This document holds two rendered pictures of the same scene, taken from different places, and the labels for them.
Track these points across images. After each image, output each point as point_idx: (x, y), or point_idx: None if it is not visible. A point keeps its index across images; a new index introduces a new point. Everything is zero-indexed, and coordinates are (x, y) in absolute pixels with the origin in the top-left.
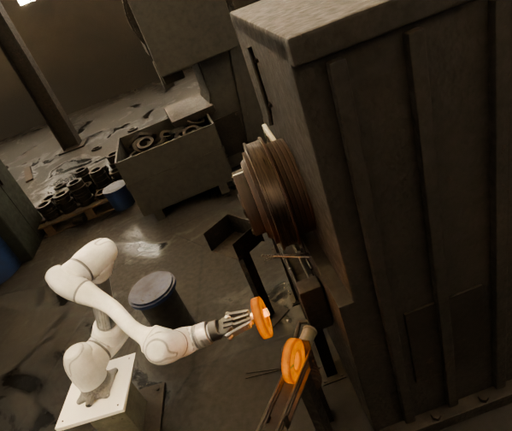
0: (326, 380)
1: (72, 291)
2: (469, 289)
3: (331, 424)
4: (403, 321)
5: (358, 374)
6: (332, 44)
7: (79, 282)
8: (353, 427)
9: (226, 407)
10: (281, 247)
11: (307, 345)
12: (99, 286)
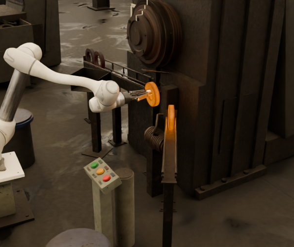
0: None
1: (30, 62)
2: (251, 93)
3: (161, 195)
4: (222, 106)
5: (195, 139)
6: None
7: (34, 59)
8: (175, 194)
9: (82, 195)
10: (151, 68)
11: (174, 113)
12: (25, 77)
